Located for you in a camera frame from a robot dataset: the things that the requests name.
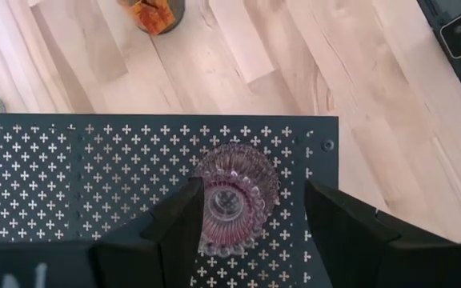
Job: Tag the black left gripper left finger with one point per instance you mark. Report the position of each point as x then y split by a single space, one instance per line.
166 256

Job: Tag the black perforated metal shelf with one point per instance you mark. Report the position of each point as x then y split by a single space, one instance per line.
74 180

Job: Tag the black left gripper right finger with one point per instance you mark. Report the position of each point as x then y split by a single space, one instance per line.
374 264

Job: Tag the pink glass candlestick holder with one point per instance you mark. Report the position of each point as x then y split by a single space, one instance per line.
238 200

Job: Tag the scented candle tin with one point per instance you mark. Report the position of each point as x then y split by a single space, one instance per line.
154 16

